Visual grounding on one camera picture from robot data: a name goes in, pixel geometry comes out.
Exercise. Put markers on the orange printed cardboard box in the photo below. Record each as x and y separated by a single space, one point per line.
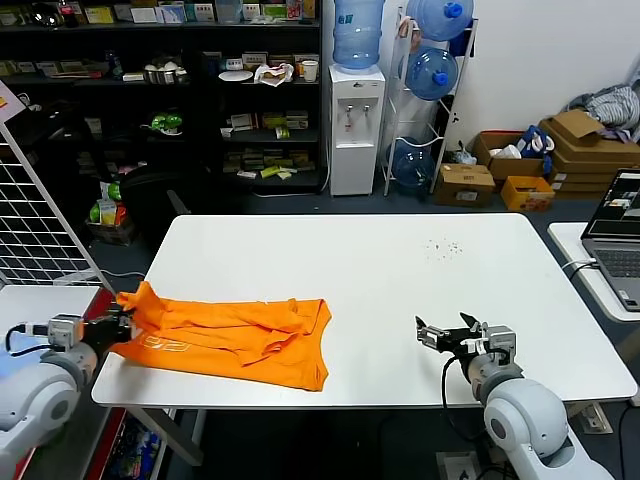
525 199

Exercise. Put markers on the grey floor socket box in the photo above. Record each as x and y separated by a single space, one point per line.
457 467

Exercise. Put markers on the labelled brown cardboard box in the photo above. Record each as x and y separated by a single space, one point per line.
462 187

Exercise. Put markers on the blue white box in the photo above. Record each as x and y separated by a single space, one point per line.
172 13

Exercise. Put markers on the yellow label box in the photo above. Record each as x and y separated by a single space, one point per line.
100 15

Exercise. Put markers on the white water dispenser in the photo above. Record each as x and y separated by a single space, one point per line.
352 160

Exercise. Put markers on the steel bowl of white balls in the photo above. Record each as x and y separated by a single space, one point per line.
160 75

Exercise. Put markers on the basket of snack packs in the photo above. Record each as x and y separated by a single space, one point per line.
107 215

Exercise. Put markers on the open brown cardboard box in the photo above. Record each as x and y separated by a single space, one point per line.
515 167

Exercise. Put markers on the white red box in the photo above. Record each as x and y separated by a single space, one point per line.
244 122

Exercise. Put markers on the orange t-shirt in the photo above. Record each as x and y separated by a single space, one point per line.
240 345

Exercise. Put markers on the black shelving unit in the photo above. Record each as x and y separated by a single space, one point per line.
200 27

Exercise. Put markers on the green toy vegetables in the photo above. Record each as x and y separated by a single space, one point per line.
165 122

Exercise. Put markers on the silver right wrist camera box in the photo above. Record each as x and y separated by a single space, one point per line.
500 345

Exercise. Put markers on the white plate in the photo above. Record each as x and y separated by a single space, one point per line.
235 76

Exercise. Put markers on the red-edged white table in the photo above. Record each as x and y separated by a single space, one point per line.
50 300

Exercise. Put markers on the white side table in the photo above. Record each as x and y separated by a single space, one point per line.
570 240

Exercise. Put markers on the grey laptop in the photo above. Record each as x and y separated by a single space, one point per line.
620 260

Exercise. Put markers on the plastic bag with food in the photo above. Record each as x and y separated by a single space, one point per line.
272 75

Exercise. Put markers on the pile of striped clothes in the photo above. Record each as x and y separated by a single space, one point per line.
610 107

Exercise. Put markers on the white plastic bag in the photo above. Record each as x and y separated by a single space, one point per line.
507 151

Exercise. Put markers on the clear plastic container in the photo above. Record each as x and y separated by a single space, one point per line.
229 11

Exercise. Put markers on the pink package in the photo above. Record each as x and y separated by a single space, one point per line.
295 9

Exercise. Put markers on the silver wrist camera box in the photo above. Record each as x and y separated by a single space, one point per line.
500 345
65 332

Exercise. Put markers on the yellow green box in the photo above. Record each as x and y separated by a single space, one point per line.
274 121

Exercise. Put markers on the white metal jug rack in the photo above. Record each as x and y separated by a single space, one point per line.
469 50

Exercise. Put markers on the blue water jug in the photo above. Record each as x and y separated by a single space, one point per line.
357 35
440 20
427 75
412 165

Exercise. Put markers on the white green box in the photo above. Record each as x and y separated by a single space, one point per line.
201 13

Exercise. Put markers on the teal bottle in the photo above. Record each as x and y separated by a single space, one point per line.
115 67

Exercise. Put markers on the scattered dark crumbs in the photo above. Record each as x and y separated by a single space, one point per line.
454 246

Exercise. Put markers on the cola bottle red label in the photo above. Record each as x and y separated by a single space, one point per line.
70 11

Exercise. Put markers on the grey power strip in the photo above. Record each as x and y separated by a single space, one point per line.
595 419

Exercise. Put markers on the black office chair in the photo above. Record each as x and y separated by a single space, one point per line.
150 195

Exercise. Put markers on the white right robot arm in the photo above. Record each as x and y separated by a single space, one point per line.
525 425

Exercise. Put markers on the white paper cup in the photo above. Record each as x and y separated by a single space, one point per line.
310 72

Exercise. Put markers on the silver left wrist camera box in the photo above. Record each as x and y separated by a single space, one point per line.
65 332

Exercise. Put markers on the small clear plastic bag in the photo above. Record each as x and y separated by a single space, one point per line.
465 157

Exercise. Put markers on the low flat cardboard box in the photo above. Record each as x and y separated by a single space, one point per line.
585 182

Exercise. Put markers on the wide flat cardboard box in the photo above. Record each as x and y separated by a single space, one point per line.
595 160

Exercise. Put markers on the beige cloth on rack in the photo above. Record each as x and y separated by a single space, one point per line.
407 32

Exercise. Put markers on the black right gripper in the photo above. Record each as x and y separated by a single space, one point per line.
457 341

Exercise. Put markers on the large open-flap cardboard box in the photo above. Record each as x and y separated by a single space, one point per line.
575 125

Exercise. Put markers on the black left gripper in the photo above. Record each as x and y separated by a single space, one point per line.
102 335

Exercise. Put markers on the white red yellow sign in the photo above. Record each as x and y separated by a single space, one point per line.
7 102

